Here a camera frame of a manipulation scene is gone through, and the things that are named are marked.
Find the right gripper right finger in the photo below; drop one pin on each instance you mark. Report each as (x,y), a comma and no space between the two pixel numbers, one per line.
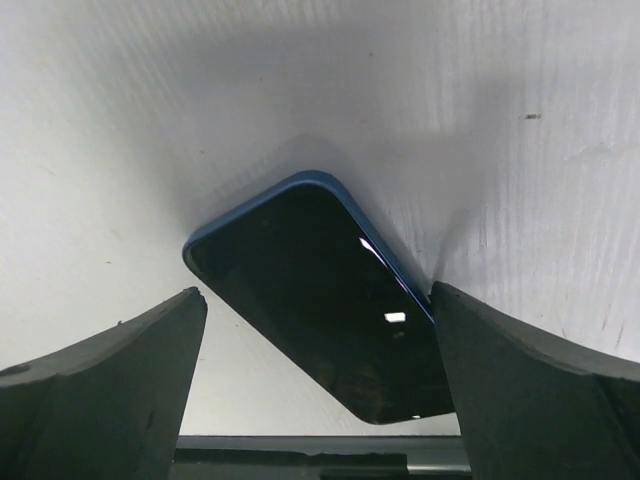
(533,405)

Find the blue smartphone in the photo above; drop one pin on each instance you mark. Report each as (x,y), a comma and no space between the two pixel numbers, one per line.
(303,265)

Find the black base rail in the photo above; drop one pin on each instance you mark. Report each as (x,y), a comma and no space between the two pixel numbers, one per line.
(320,457)

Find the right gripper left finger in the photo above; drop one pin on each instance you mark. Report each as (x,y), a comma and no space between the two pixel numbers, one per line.
(108,407)

